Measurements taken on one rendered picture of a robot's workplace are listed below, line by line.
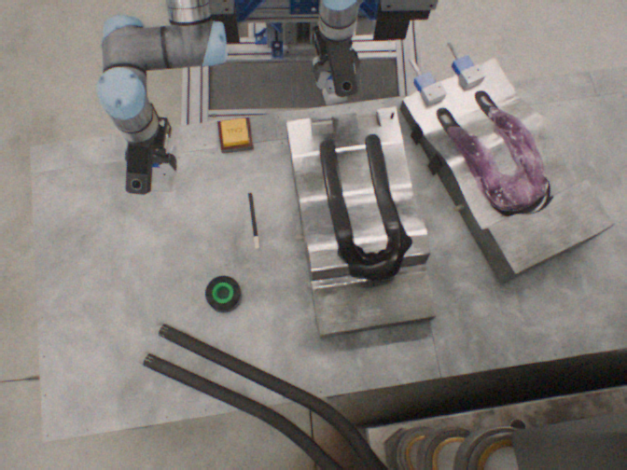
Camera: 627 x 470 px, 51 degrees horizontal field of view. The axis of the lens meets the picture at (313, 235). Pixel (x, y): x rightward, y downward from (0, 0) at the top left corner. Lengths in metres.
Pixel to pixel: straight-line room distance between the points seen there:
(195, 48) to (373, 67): 1.30
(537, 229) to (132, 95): 0.91
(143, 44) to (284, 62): 1.25
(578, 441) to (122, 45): 1.02
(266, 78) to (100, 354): 1.23
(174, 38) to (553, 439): 0.97
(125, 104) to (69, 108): 1.56
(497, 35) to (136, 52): 1.88
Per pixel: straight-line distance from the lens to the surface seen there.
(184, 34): 1.22
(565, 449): 0.42
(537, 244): 1.54
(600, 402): 1.66
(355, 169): 1.53
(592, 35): 2.99
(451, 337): 1.55
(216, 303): 1.50
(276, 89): 2.39
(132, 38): 1.24
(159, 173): 1.48
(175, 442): 2.34
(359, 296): 1.48
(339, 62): 1.40
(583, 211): 1.60
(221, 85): 2.41
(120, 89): 1.18
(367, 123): 1.61
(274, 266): 1.55
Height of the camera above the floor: 2.30
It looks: 74 degrees down
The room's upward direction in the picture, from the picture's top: 4 degrees clockwise
